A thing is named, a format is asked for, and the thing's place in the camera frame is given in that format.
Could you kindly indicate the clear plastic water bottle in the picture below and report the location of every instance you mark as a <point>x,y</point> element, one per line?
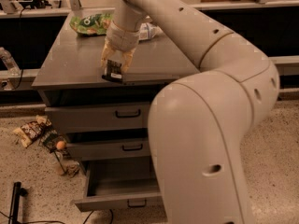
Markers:
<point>148,31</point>

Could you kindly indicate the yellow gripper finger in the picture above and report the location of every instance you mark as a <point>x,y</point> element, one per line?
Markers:
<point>127,59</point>
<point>107,52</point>

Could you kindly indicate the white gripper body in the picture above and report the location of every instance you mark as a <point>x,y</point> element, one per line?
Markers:
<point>121,39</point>

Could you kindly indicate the grey middle drawer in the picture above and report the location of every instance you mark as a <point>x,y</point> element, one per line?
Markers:
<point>109,149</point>

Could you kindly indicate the plastic bottle on floor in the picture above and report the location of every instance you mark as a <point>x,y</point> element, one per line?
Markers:
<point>56,161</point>

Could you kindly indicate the brown snack bag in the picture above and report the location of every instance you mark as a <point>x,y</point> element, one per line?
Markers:
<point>31,131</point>

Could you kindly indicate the plastic bottle on rail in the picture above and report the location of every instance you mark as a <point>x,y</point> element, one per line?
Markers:
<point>7,59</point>

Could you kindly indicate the grey bottom drawer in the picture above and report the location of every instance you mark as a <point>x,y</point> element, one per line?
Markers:
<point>118,184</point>

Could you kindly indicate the grey drawer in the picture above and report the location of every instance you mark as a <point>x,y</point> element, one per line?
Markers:
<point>118,184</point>
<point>109,149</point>
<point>96,118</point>

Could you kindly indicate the green chip bag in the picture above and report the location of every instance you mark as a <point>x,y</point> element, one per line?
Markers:
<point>96,24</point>

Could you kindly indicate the grey drawer cabinet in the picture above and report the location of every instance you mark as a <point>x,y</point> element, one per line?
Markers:
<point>71,75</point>

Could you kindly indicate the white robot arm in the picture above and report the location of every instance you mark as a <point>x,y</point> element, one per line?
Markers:
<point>196,123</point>

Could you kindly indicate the orange ball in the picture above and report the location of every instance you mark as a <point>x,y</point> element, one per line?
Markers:
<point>61,145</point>

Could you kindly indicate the dark green snack bag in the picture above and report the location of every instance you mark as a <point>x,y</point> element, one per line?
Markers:
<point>49,140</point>

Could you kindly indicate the black stand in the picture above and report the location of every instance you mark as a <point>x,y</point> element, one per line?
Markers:
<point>17,193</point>

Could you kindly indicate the grey metal rail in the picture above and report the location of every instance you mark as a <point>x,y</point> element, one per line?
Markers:
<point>287,65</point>

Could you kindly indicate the grey top drawer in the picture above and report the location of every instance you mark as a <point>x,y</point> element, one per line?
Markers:
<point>96,118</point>

